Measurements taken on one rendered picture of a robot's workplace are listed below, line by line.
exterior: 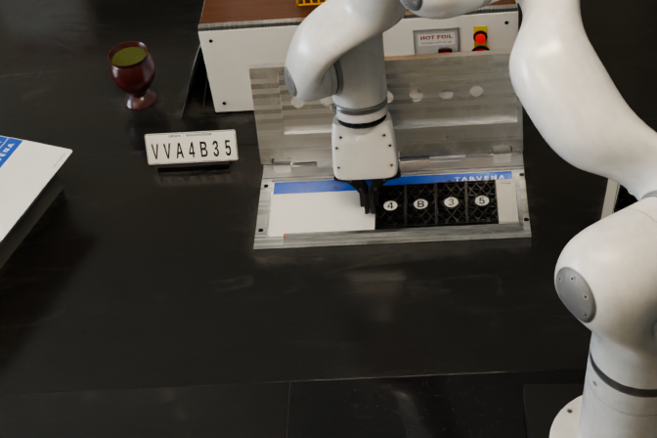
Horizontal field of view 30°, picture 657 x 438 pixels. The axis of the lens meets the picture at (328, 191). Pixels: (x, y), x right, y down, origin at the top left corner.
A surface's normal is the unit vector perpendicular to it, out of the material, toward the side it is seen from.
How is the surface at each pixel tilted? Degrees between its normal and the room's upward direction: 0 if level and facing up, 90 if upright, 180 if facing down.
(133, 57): 0
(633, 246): 20
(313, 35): 50
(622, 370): 90
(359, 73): 78
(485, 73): 74
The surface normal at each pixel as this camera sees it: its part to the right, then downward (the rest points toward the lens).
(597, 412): -0.85, 0.38
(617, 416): -0.55, 0.57
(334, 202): -0.11, -0.73
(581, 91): -0.03, -0.15
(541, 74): -0.52, 0.06
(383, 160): 0.00, 0.50
